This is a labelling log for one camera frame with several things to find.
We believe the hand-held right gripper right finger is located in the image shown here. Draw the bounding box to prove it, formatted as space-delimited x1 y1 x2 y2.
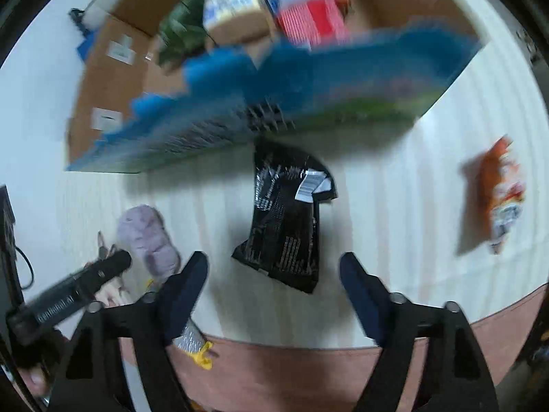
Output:
340 252 500 412

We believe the green packet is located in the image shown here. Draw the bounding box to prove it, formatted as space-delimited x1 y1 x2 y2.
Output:
157 0 212 68

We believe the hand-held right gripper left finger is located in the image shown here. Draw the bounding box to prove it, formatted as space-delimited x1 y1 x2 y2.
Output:
45 250 209 412

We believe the large blue printed box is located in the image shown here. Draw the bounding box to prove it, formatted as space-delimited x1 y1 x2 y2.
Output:
64 26 484 175

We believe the orange snack bag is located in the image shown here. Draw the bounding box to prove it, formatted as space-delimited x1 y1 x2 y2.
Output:
460 136 528 255

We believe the small blue object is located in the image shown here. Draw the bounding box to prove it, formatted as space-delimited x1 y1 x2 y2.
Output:
76 29 98 61

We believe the silver packet with yellow end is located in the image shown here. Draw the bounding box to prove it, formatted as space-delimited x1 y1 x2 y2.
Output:
172 321 214 372

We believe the pinkish brown mat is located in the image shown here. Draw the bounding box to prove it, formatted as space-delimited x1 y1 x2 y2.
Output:
119 282 549 412

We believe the brown cardboard box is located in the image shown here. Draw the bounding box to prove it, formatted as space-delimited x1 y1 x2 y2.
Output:
66 0 475 164

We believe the purple plush slipper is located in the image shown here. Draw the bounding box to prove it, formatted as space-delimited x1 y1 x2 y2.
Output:
117 205 181 276

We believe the black cable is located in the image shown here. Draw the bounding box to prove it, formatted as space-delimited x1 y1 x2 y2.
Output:
13 244 36 291

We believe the red white blue packet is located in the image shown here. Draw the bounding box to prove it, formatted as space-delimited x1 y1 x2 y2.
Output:
256 0 353 49

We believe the person's left hand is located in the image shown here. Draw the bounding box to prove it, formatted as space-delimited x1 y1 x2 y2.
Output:
17 365 53 398

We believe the blue and white carton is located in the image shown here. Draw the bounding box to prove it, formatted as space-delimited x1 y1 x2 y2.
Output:
202 0 276 46

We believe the black furniture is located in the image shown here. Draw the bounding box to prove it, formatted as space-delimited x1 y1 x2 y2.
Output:
0 184 26 312

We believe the black snack bag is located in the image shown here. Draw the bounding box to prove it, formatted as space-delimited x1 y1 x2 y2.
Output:
232 137 339 295

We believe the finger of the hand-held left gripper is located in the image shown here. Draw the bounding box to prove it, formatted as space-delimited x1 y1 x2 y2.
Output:
91 250 132 285

